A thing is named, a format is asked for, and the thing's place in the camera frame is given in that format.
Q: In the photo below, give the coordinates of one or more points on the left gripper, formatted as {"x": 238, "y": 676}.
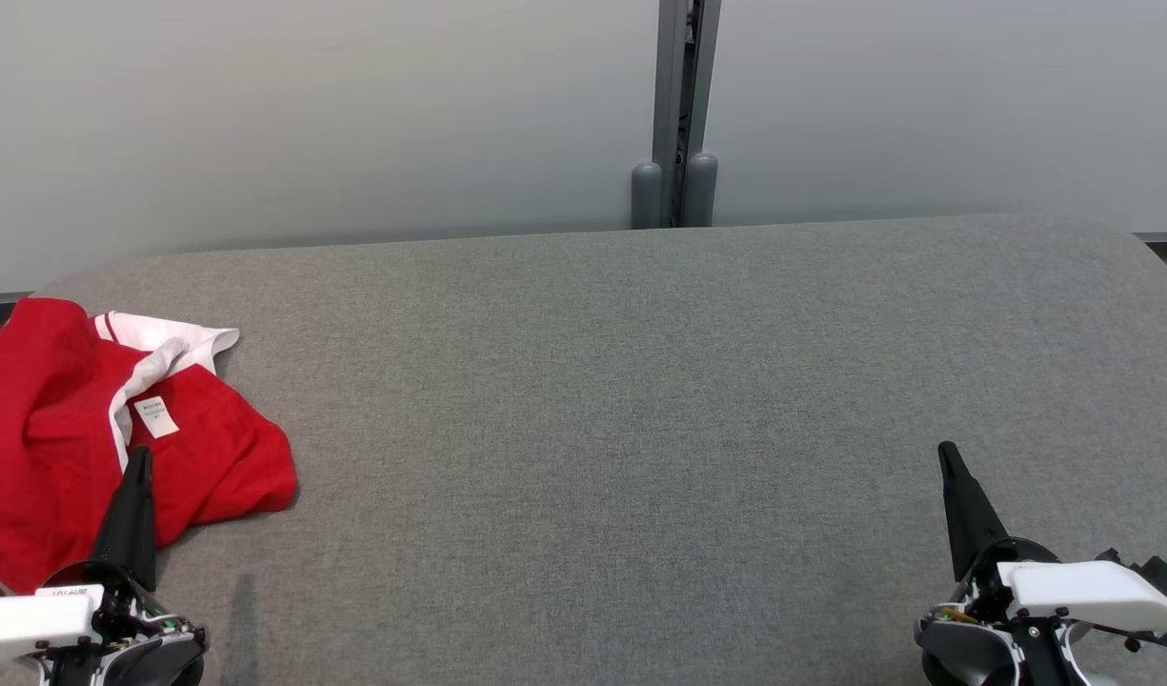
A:
{"x": 154, "y": 657}

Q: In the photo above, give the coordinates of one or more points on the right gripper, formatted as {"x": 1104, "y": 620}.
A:
{"x": 964, "y": 653}

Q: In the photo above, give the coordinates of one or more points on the red t-shirt with white sleeves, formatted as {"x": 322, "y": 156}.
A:
{"x": 221, "y": 457}

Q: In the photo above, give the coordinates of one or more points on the grey rounded cylinder foot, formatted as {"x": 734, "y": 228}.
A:
{"x": 646, "y": 195}
{"x": 701, "y": 191}

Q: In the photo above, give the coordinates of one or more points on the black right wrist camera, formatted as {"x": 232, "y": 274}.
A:
{"x": 1164, "y": 576}

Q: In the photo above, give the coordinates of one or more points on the grey metal partition post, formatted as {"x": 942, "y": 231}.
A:
{"x": 669, "y": 76}

